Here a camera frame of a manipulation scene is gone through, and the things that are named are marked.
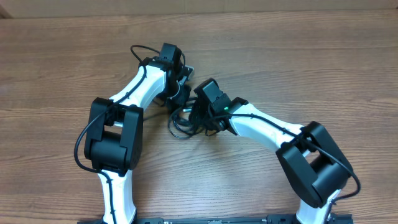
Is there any black thick USB cable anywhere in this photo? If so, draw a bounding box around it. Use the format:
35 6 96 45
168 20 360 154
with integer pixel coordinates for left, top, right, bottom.
167 98 206 140

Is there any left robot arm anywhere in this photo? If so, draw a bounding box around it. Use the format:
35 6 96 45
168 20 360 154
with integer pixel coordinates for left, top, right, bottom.
80 43 193 223

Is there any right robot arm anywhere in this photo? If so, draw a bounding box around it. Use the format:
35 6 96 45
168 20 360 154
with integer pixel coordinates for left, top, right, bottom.
189 78 355 223

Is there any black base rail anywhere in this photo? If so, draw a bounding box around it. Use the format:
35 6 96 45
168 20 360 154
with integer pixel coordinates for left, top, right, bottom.
77 213 354 224

